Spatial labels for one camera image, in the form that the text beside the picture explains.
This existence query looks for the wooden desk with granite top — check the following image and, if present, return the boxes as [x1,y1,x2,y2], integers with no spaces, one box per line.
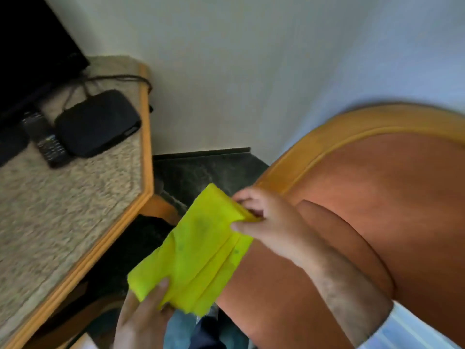
[0,55,181,349]

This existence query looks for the black set-top box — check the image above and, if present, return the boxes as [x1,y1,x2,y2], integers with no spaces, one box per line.
[54,89,142,158]

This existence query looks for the black remote control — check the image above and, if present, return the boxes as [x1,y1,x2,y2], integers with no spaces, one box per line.
[20,111,75,168]

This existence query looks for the black television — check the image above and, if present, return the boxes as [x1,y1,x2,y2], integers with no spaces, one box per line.
[0,0,91,167]

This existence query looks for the orange upholstered wooden armchair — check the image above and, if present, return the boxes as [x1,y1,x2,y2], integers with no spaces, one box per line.
[216,103,465,349]

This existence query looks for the yellow cleaning cloth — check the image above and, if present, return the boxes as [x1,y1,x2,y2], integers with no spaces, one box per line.
[127,183,262,317]

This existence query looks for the person's left hand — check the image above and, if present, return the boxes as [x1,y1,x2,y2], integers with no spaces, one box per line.
[113,278,176,349]

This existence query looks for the person's right hand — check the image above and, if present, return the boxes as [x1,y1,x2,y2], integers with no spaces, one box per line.
[230,186,329,270]

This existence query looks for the person's right forearm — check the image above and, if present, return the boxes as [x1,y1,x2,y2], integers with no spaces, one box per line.
[296,234,395,347]

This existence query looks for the black cable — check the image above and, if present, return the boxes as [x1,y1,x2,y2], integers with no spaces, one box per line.
[62,74,154,114]

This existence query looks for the person's blue trousers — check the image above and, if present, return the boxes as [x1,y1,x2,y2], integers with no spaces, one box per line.
[163,305,251,349]

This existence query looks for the white shirt sleeve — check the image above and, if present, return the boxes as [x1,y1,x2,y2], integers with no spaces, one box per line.
[358,301,462,349]

